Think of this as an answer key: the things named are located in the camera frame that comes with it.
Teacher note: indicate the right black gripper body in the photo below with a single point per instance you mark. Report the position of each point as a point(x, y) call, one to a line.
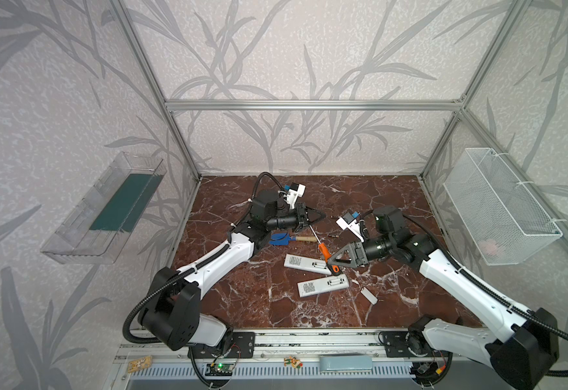
point(358, 252)

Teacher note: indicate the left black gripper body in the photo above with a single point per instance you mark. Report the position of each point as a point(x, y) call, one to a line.
point(301, 217)

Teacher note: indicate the orange handled screwdriver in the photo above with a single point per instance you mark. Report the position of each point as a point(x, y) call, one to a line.
point(321, 246)

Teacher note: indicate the white remote control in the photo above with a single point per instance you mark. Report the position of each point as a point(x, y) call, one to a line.
point(323, 285)
point(307, 264)

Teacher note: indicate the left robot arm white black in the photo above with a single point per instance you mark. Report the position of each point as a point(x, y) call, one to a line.
point(171, 311)

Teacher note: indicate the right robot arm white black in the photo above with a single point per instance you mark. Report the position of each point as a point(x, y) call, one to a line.
point(520, 351)

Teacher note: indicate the pink object in basket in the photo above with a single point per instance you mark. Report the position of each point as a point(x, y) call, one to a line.
point(490, 248)

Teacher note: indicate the small orange green connector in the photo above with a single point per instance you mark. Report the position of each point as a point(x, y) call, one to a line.
point(293, 362)

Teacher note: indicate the left green led controller board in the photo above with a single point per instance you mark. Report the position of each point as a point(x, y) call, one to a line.
point(218, 369)

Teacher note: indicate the tan circuit board piece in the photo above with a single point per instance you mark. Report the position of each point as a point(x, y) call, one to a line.
point(139, 364)

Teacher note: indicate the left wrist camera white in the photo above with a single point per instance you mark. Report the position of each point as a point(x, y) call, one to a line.
point(294, 192)

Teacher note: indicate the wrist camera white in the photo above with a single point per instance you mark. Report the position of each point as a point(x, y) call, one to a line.
point(294, 192)
point(351, 221)

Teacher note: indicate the blue toy shovel wooden handle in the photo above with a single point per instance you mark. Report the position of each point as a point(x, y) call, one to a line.
point(283, 239)

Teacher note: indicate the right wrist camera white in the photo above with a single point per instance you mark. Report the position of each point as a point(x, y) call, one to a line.
point(351, 221)

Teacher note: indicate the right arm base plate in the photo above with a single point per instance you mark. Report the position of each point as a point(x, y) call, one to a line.
point(396, 345)

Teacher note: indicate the grey rectangular box on rail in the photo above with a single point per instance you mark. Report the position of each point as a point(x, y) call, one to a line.
point(353, 363)

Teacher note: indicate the white wire mesh basket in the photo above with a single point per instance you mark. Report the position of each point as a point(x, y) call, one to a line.
point(494, 203)

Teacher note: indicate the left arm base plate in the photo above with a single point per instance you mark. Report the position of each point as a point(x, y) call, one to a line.
point(238, 344)

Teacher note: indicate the clear plastic wall shelf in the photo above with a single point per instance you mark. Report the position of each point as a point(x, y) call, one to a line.
point(97, 229)

